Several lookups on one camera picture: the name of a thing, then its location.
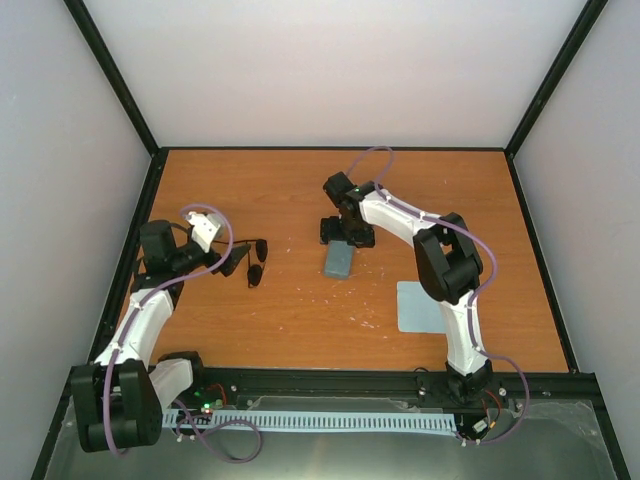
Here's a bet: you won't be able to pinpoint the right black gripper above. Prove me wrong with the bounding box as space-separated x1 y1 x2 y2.
320 216 374 248

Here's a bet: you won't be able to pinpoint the black sunglasses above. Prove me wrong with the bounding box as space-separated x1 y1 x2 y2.
239 239 269 288

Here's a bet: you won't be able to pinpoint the light blue cleaning cloth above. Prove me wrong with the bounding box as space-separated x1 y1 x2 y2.
396 281 445 334

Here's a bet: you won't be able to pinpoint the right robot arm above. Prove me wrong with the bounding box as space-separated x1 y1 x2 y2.
320 172 493 405

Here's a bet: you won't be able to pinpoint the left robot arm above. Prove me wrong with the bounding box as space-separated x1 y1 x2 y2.
70 211 245 455

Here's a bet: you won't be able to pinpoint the left controller board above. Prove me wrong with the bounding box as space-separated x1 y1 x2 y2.
194 383 227 415

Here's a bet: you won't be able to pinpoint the right controller connector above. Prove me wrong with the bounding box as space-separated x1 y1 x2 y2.
456 387 507 444

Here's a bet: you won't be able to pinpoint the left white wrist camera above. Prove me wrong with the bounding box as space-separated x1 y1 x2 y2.
185 211 225 253

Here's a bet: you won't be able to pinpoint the black enclosure frame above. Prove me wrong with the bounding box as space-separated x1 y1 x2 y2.
31 1 631 479

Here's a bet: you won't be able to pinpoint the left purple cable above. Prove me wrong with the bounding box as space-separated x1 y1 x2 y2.
101 202 264 464

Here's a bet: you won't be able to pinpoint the light blue cable duct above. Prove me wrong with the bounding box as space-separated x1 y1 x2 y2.
195 410 456 436

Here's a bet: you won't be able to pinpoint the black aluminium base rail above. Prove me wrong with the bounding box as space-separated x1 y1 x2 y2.
178 367 604 412

